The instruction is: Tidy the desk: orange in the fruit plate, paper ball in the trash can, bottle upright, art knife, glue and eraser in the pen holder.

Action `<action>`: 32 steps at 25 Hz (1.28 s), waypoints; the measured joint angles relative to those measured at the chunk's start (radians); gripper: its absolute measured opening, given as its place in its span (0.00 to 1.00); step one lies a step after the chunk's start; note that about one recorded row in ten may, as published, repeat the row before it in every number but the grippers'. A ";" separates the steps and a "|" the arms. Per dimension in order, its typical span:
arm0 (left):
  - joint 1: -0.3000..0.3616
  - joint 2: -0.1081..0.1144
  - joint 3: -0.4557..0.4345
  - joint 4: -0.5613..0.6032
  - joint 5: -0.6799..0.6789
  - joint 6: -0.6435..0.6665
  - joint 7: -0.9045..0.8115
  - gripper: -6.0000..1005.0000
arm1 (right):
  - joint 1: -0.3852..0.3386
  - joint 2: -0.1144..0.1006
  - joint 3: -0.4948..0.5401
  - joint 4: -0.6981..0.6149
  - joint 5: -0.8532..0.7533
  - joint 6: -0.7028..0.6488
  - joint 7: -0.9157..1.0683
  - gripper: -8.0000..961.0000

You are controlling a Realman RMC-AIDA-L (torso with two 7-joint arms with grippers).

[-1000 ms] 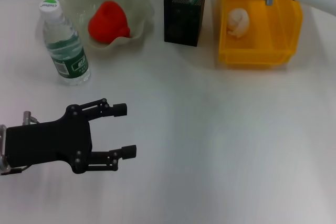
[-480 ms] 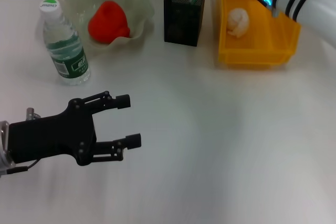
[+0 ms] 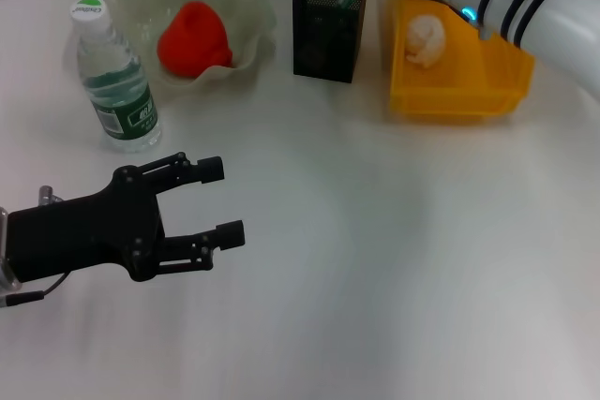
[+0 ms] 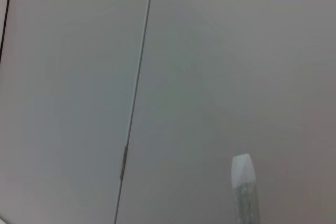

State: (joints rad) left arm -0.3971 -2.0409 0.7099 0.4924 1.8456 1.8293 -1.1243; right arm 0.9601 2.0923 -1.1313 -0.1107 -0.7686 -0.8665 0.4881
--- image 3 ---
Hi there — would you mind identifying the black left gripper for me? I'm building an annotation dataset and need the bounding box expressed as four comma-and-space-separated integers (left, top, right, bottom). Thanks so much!
7, 152, 247, 284

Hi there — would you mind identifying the white paper ball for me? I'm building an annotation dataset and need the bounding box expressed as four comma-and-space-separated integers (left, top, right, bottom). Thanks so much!
404, 14, 447, 69

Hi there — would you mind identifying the clear water bottle green label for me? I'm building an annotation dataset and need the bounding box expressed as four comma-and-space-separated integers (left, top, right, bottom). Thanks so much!
69, 0, 163, 155

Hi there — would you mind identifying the red-orange round fruit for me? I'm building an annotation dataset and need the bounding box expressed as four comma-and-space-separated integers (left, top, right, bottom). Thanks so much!
157, 0, 233, 79

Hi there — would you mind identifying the black mesh pen holder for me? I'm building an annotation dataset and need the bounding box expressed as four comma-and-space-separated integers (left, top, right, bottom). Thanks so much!
291, 0, 370, 84

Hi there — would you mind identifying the pale green glass fruit plate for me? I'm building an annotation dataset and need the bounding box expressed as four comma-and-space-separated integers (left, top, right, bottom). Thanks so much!
96, 0, 278, 93

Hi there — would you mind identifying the left gripper metal connector plug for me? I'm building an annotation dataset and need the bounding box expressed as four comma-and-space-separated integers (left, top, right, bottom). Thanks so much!
37, 185, 66, 207

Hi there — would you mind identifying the yellow plastic bin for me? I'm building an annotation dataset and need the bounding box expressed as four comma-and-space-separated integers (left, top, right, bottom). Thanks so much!
387, 0, 537, 121

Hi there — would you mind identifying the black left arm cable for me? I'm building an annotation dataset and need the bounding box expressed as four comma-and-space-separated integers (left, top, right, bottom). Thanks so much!
0, 272, 70, 310

